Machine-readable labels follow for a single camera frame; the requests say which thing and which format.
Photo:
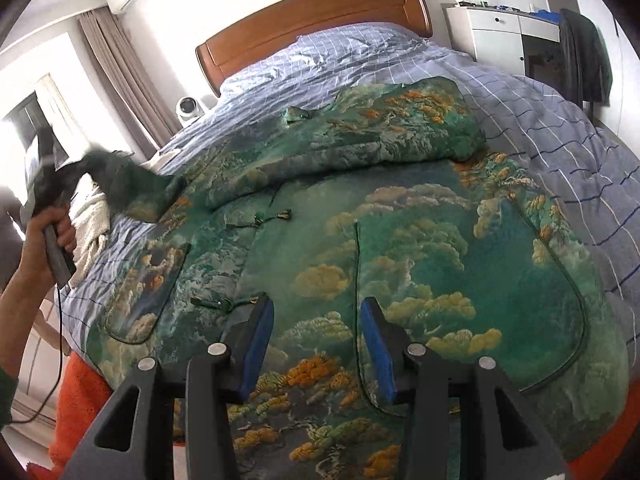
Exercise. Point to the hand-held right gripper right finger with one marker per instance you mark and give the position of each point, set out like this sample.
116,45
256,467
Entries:
376,350

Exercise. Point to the person's left hand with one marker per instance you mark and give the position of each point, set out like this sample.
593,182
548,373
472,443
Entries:
37,245

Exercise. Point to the person's left forearm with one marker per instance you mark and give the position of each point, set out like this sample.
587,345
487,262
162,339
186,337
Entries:
17,330

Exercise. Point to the white cabinet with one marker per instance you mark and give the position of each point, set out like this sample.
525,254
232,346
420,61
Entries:
492,35

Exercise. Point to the cream knitted blanket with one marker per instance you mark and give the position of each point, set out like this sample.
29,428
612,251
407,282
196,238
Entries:
92,225

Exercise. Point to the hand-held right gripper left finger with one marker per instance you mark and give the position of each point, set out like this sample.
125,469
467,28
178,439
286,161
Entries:
256,345

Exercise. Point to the window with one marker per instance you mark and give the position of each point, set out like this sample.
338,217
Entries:
30,120

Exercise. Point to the dark hanging clothes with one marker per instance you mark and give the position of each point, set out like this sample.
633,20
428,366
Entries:
585,55

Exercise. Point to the wooden headboard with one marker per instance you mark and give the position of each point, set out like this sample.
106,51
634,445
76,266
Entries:
300,25

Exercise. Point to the green cloud-print padded jacket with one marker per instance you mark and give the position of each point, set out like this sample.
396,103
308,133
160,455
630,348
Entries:
425,240

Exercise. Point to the grey-brown curtain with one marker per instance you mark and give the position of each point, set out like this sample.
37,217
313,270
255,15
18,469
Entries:
120,70

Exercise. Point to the blue checked duvet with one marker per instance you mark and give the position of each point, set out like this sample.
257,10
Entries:
350,60

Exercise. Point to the orange fleece blanket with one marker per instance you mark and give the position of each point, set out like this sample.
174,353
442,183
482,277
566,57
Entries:
75,410

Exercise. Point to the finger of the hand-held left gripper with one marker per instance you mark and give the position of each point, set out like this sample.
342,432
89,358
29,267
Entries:
102,166

